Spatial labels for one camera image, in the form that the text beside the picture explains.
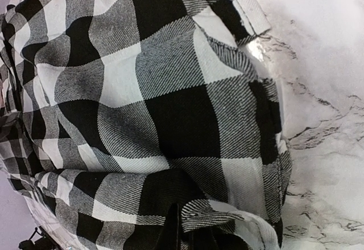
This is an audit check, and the black white plaid shirt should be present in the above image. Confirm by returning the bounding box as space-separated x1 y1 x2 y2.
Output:
1 0 292 249

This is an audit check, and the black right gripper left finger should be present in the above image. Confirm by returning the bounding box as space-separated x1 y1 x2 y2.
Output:
159 203 181 250

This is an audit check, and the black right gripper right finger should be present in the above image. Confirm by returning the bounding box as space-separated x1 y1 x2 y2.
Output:
188 227 249 250

